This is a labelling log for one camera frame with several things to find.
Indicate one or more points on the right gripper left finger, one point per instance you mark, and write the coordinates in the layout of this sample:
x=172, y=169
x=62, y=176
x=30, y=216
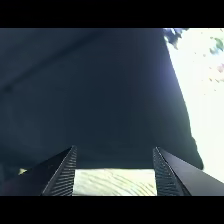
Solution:
x=55, y=176

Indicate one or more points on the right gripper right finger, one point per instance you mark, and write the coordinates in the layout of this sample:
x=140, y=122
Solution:
x=176, y=176

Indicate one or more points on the black garment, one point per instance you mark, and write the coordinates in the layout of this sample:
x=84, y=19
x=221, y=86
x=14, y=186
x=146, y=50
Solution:
x=93, y=93

